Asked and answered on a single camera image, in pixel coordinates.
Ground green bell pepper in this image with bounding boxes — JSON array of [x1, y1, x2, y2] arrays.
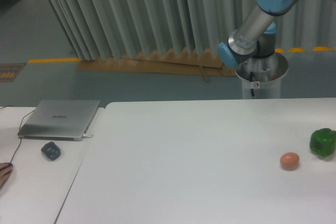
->
[[309, 128, 335, 157]]

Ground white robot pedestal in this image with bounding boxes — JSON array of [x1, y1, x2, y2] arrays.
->
[[235, 52, 288, 99]]

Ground grey pleated curtain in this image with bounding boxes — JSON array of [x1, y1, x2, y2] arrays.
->
[[33, 0, 336, 61]]

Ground brown egg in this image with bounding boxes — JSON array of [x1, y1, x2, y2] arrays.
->
[[279, 152, 300, 170]]

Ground black cable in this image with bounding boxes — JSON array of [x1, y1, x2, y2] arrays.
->
[[0, 105, 37, 164]]

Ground person's hand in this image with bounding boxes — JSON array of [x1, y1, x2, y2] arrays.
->
[[0, 163, 13, 188]]

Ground white usb plug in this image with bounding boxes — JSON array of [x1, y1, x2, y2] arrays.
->
[[83, 134, 94, 138]]

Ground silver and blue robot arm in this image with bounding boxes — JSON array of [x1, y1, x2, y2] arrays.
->
[[218, 0, 334, 68]]

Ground dark grey round controller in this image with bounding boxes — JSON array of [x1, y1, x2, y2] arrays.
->
[[41, 142, 61, 161]]

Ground silver closed laptop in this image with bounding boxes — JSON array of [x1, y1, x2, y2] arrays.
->
[[17, 100, 100, 141]]

